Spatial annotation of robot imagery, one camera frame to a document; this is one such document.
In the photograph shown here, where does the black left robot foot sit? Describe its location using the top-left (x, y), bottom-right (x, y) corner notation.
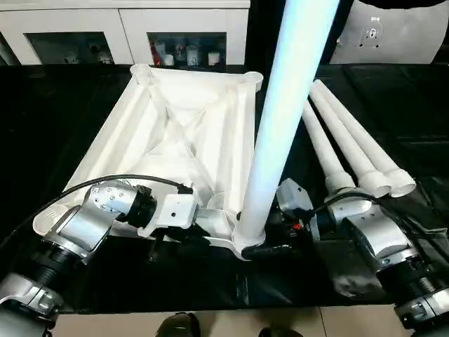
top-left (156, 311), bottom-right (201, 337)

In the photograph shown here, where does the white cabinet with glass doors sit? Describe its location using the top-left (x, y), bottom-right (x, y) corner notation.
top-left (0, 0), bottom-right (252, 67)

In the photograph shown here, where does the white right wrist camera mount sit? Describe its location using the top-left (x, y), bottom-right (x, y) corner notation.
top-left (276, 178), bottom-right (321, 240)

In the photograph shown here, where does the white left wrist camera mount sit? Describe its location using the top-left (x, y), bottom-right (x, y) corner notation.
top-left (138, 192), bottom-right (203, 240)

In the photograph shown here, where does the black box with gold label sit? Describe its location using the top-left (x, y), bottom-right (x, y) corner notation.
top-left (247, 0), bottom-right (351, 67)

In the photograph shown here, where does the white plastic table top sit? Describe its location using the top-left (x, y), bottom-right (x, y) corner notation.
top-left (33, 62), bottom-right (266, 263)

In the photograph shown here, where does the black robot foot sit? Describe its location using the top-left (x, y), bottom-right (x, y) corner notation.
top-left (156, 311), bottom-right (201, 337)
top-left (259, 326), bottom-right (293, 337)

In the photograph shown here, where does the white plastic table leg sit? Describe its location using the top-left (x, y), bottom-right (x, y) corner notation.
top-left (310, 82), bottom-right (392, 197)
top-left (233, 0), bottom-right (341, 246)
top-left (301, 101), bottom-right (357, 193)
top-left (314, 79), bottom-right (417, 197)

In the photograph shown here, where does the black right robot foot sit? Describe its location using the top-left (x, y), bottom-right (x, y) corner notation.
top-left (259, 326), bottom-right (293, 337)

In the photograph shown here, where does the black work mat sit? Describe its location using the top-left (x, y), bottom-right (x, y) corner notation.
top-left (0, 62), bottom-right (449, 314)

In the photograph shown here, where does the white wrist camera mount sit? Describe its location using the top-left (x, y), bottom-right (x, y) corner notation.
top-left (276, 178), bottom-right (321, 240)
top-left (138, 192), bottom-right (203, 240)

